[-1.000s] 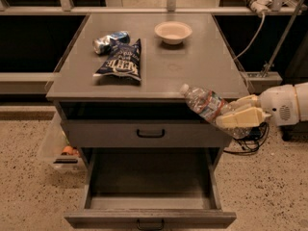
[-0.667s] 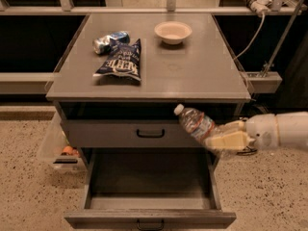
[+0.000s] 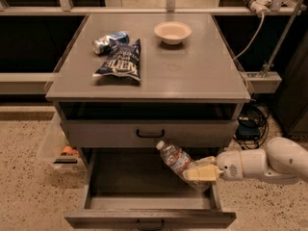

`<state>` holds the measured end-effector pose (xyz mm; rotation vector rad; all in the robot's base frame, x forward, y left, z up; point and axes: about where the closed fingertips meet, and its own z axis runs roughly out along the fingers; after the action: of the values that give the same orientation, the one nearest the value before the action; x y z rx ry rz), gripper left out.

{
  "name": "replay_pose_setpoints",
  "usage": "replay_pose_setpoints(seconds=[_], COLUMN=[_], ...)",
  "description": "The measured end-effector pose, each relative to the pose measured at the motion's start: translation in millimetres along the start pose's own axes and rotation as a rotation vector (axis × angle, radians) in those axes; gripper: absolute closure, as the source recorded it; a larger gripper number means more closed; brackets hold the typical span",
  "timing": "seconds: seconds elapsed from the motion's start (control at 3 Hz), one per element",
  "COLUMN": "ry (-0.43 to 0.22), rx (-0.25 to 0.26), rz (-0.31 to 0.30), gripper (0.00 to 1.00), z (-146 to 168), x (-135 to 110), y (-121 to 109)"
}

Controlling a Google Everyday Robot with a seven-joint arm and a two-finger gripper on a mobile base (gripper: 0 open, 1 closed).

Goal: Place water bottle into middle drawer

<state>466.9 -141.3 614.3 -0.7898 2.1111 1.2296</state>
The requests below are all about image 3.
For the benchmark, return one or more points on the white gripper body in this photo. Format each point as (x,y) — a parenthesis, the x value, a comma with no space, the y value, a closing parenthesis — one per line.
(228,166)

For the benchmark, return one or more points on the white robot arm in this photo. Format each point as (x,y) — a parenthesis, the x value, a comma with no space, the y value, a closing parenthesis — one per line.
(281,162)

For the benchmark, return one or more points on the crushed blue soda can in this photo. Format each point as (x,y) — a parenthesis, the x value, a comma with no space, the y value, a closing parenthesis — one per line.
(102,45)

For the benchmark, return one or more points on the clear plastic storage bin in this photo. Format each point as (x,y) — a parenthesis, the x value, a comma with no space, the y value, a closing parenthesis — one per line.
(51,149)

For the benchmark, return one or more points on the grey upper closed drawer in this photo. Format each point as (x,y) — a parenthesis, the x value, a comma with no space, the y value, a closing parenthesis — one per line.
(147,133)

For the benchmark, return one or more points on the clear plastic water bottle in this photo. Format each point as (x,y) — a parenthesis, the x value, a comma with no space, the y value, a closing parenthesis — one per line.
(178,161)

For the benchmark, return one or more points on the metal diagonal rod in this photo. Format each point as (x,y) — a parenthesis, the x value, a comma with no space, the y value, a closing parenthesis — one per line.
(267,65)

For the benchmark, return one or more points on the blue chip bag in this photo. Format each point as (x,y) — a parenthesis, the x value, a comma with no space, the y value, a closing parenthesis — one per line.
(123,61)

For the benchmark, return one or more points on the metal window rail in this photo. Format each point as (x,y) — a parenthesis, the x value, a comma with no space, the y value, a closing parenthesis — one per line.
(128,8)

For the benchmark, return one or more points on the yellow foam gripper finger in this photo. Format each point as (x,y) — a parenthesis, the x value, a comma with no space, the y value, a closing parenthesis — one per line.
(203,173)
(211,160)

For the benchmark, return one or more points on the orange object in bin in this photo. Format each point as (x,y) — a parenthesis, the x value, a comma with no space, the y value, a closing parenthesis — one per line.
(70,151)

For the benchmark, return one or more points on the grey open lower drawer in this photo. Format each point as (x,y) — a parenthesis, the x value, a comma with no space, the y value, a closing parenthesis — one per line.
(133,188)

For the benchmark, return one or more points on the white power strip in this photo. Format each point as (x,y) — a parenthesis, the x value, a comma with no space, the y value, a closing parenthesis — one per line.
(258,6)

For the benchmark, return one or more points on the white paper bowl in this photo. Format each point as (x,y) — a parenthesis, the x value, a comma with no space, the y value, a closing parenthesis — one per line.
(172,32)

